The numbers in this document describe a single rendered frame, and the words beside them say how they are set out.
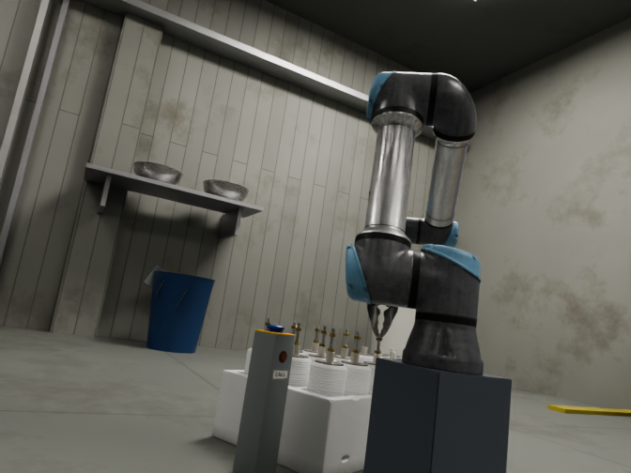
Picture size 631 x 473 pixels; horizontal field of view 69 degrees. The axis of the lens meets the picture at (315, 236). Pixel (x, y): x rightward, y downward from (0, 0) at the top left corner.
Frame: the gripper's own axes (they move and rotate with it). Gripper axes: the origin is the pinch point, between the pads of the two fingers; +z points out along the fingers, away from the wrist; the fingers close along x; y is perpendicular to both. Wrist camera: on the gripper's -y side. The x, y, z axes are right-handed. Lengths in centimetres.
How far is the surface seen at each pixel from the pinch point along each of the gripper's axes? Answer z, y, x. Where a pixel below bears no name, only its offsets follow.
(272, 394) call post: 16.7, 33.1, -27.0
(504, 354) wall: 5, -313, 167
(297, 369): 12.3, 16.1, -22.7
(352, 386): 14.7, 14.4, -7.5
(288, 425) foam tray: 25.1, 22.4, -22.6
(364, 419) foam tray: 22.1, 17.5, -3.7
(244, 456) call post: 31, 32, -31
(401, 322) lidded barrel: -9, -242, 52
